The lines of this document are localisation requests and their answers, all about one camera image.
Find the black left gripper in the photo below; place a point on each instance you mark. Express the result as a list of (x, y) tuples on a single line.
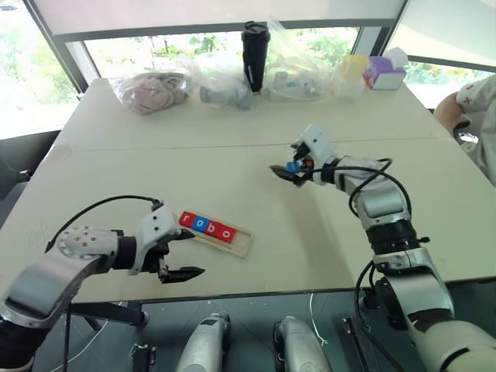
[(157, 257)]

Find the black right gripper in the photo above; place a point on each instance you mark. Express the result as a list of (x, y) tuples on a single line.
[(310, 170)]

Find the blue letter tile t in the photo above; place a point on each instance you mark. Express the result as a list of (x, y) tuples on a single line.
[(291, 166)]

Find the red letter tile b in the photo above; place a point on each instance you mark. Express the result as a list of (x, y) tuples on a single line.
[(213, 229)]

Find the red letter tile o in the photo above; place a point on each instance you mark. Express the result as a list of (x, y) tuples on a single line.
[(226, 235)]

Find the wooden letter tray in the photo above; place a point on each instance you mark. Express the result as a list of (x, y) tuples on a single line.
[(240, 248)]

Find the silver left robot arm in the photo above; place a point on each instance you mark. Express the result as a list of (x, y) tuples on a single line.
[(77, 240)]

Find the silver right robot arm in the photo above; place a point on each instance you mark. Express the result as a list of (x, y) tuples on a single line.
[(381, 201)]

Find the blue letter tile o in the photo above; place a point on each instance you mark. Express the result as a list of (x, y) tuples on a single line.
[(200, 224)]

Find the red letter tile r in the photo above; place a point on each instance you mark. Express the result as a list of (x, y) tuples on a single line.
[(187, 219)]

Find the silver robot left leg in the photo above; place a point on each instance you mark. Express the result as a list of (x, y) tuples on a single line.
[(203, 345)]

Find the silver robot leg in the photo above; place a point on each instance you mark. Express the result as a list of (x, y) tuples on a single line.
[(300, 346), (203, 345)]

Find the silver robot right leg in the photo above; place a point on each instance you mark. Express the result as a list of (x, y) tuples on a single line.
[(300, 346)]

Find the clear bag with small items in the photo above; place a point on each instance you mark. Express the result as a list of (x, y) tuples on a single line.
[(294, 77)]

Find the plastic bag with grey items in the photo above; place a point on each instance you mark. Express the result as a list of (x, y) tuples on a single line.
[(226, 95)]

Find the yellow cup in clear container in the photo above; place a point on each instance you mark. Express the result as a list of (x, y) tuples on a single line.
[(350, 75)]

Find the black travel tumbler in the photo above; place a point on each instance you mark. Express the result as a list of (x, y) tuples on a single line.
[(255, 58)]

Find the purple tissue box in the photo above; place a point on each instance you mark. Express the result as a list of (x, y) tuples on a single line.
[(385, 77)]

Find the plastic bag with pink cloth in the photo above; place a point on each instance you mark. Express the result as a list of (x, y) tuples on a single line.
[(149, 95)]

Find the wide white roller blind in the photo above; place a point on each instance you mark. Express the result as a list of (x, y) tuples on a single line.
[(217, 11)]

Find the black chair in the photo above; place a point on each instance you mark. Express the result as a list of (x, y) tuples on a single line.
[(15, 166)]

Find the person in white shirt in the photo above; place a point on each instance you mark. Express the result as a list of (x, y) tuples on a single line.
[(484, 116)]

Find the narrow white roller blind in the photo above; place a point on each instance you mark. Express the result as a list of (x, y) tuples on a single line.
[(445, 27)]

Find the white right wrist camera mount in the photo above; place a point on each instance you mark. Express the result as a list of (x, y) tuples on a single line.
[(319, 143)]

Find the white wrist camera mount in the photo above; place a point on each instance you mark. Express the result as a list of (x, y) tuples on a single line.
[(319, 143), (155, 224)]

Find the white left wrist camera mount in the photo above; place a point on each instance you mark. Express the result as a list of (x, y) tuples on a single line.
[(155, 224)]

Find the black floor bracket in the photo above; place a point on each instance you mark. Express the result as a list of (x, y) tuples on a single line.
[(143, 358), (356, 345)]

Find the black window frame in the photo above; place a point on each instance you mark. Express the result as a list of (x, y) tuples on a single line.
[(155, 33)]

